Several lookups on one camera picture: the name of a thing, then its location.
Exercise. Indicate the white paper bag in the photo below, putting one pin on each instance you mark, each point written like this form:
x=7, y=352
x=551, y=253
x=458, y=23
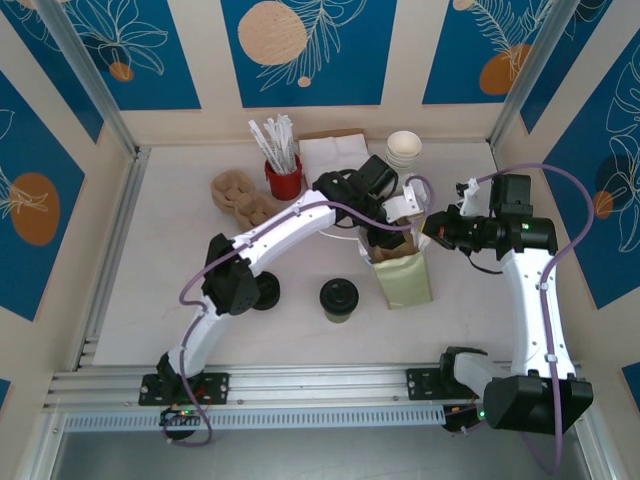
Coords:
x=405, y=282

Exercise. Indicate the black plastic cup lid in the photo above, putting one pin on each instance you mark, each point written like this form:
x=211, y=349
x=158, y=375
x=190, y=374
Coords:
x=340, y=297
x=270, y=290
x=269, y=307

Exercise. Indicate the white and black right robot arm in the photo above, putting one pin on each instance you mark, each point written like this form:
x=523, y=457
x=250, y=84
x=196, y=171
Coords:
x=535, y=310

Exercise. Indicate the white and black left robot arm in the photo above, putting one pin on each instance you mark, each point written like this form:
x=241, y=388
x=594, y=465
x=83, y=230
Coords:
x=280, y=225

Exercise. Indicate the white napkin stack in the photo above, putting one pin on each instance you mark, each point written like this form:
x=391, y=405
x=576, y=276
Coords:
x=330, y=150

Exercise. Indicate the dark paper cup white inside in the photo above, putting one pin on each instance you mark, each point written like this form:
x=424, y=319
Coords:
x=395, y=159
x=392, y=165

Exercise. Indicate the brown cardboard napkin box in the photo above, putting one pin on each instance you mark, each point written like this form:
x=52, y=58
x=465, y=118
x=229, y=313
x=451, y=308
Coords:
x=320, y=134

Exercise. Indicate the red stirrer holder cup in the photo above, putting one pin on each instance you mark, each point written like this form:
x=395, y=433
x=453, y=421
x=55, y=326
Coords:
x=285, y=185

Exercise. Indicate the stack of paper cups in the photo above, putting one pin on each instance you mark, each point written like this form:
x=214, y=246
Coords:
x=404, y=143

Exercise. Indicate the aluminium side frame rail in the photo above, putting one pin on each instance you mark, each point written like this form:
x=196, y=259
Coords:
x=120, y=240
x=520, y=165

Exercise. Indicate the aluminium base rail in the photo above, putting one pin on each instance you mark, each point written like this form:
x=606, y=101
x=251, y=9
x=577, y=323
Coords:
x=320, y=385

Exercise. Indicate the aluminium frame post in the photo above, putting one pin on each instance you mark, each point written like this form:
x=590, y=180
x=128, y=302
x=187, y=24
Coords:
x=540, y=75
x=85, y=75

